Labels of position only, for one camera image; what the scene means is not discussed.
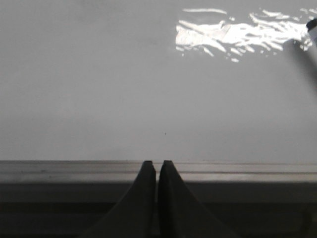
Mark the white whiteboard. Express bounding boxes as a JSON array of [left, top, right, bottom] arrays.
[[0, 0, 317, 163]]

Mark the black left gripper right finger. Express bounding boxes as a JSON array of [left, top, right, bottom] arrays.
[[158, 161, 239, 238]]

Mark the aluminium whiteboard frame rail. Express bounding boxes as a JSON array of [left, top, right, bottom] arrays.
[[0, 161, 317, 184]]

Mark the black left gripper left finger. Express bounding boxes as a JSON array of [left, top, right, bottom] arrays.
[[79, 161, 156, 238]]

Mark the white black whiteboard marker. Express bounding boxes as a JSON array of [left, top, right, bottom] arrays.
[[306, 18, 317, 45]]

